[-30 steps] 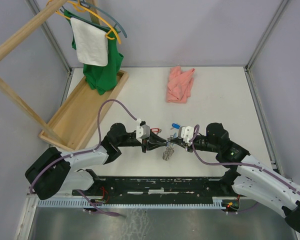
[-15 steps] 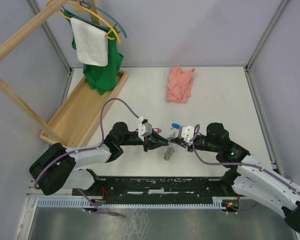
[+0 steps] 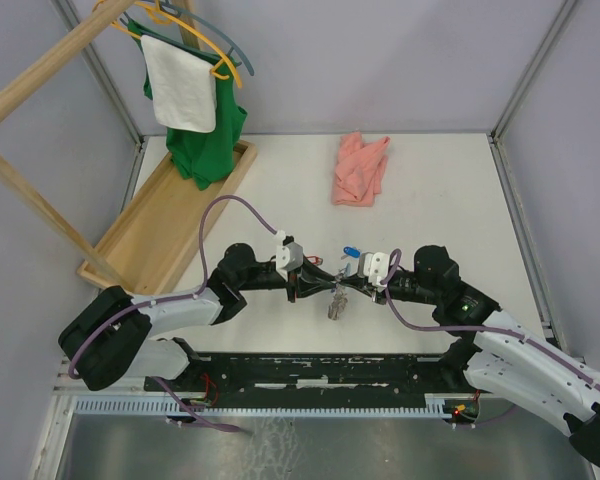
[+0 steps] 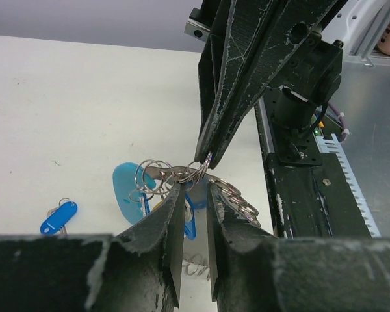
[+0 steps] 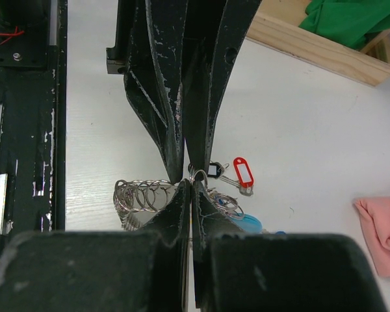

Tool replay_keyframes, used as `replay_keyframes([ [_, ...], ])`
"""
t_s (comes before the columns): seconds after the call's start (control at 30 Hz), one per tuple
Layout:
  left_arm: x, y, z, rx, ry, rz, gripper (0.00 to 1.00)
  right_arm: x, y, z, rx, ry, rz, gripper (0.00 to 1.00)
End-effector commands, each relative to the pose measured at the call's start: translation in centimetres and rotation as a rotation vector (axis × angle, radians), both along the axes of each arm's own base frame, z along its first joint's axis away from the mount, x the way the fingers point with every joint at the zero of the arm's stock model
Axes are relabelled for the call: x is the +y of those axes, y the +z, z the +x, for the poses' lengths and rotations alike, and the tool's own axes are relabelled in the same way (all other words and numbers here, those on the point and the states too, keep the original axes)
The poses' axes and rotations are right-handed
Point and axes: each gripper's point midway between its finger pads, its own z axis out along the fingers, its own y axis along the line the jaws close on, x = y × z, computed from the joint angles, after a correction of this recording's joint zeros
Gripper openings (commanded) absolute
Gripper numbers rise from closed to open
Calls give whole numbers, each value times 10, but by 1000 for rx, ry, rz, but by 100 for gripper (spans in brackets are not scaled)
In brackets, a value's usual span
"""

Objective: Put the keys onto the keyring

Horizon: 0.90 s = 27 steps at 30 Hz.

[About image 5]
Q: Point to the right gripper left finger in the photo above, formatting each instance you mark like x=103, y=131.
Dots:
x=142, y=270

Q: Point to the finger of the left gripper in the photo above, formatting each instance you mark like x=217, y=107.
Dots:
x=153, y=78
x=214, y=33

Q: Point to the black tagged key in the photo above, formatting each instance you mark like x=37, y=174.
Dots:
x=216, y=169

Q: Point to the green shirt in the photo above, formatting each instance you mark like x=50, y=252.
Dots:
x=349, y=23

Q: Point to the red tagged key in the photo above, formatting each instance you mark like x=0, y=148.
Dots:
x=245, y=179

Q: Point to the pink cloth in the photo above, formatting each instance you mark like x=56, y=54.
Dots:
x=374, y=215

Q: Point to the wooden tray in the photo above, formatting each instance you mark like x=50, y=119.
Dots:
x=308, y=47

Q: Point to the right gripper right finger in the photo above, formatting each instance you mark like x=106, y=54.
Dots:
x=239, y=271

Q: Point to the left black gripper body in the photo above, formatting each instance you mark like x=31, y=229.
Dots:
x=118, y=56

